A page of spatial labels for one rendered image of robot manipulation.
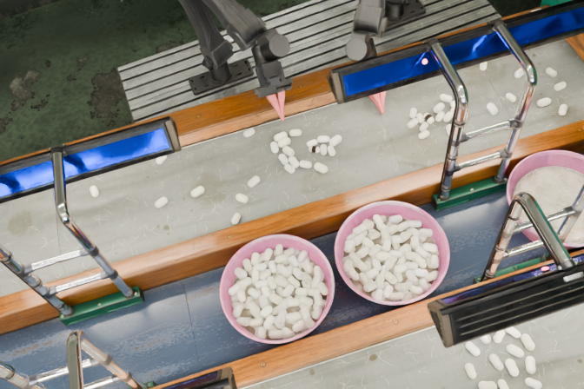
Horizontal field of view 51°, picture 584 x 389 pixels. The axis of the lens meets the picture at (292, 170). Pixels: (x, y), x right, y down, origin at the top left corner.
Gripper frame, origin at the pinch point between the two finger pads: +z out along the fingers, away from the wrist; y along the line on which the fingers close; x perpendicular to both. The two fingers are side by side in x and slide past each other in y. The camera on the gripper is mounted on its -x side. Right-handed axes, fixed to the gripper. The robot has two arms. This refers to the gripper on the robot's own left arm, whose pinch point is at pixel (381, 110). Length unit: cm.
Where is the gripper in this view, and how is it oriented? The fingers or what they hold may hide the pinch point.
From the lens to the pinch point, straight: 168.8
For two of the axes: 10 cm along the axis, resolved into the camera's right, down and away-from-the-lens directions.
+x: -1.0, -0.9, 9.9
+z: 2.8, 9.5, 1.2
